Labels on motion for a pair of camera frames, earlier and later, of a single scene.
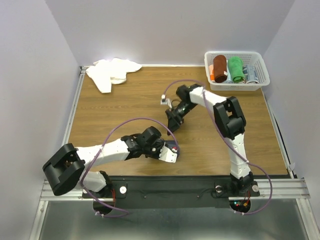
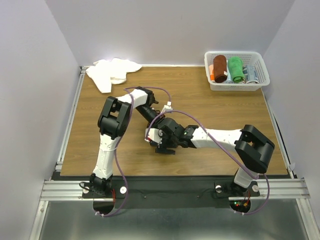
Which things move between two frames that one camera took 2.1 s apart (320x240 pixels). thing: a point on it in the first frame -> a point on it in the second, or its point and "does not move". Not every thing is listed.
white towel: (104, 72) does not move
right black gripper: (173, 124) -> (162, 148)
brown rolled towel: (220, 66) does not move
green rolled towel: (235, 64) does not move
